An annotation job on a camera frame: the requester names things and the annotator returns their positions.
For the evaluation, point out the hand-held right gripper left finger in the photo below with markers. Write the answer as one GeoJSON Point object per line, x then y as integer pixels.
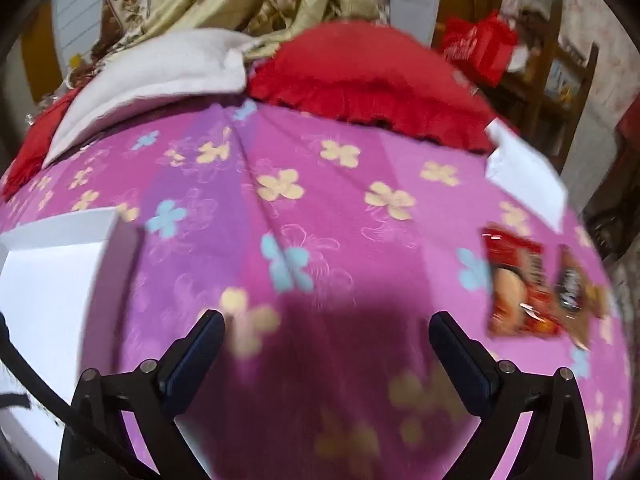
{"type": "Point", "coordinates": [195, 355]}

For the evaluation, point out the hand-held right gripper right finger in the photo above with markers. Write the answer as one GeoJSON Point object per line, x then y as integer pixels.
{"type": "Point", "coordinates": [460, 355]}

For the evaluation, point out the white shallow box tray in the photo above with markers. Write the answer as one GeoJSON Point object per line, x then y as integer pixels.
{"type": "Point", "coordinates": [45, 300]}

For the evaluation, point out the red snack packet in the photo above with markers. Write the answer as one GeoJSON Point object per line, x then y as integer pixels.
{"type": "Point", "coordinates": [515, 285]}

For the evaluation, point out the brown snack packet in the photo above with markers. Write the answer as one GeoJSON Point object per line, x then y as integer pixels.
{"type": "Point", "coordinates": [575, 290]}

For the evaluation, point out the purple floral bedsheet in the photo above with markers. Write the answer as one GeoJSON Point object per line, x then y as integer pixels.
{"type": "Point", "coordinates": [350, 210]}

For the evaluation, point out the white paper sheet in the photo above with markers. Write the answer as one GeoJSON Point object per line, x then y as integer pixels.
{"type": "Point", "coordinates": [525, 170]}

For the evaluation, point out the red ruffled pillow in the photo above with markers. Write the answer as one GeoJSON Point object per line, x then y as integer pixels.
{"type": "Point", "coordinates": [35, 145]}
{"type": "Point", "coordinates": [360, 70]}

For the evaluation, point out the white pillow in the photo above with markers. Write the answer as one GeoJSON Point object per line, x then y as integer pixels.
{"type": "Point", "coordinates": [150, 70]}

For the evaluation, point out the wooden shelf rack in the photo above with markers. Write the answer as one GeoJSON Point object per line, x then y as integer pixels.
{"type": "Point", "coordinates": [542, 75]}

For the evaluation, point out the red shopping bag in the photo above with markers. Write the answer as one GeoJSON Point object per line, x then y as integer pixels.
{"type": "Point", "coordinates": [480, 45]}

